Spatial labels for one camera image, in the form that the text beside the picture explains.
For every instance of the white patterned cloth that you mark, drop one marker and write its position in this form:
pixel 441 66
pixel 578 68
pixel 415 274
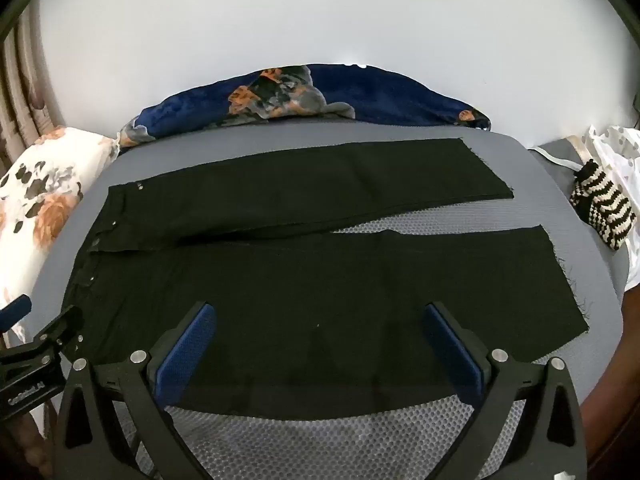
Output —
pixel 620 155

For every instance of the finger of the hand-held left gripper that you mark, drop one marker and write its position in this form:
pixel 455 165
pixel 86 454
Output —
pixel 60 330
pixel 15 311

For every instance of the white floral pillow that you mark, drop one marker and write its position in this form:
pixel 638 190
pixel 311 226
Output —
pixel 47 180

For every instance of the grey mesh bed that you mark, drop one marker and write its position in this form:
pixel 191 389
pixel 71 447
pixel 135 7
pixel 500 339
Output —
pixel 450 220

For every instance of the person's leg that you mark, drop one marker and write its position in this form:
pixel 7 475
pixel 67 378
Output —
pixel 612 390

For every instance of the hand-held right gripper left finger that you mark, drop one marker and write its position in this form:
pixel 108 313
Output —
pixel 182 355

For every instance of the grey cushion with white trim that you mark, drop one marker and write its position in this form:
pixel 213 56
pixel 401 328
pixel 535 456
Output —
pixel 560 152

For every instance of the blue floral blanket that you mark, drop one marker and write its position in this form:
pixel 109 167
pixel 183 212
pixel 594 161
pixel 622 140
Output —
pixel 380 95

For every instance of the black pants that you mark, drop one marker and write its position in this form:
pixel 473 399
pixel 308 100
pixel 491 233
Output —
pixel 280 280

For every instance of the beige curtain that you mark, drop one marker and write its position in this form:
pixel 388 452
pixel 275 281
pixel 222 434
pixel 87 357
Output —
pixel 22 90

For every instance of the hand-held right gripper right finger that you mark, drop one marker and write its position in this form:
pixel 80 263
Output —
pixel 457 355

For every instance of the black and white striped knit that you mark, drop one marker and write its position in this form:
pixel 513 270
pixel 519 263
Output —
pixel 602 205

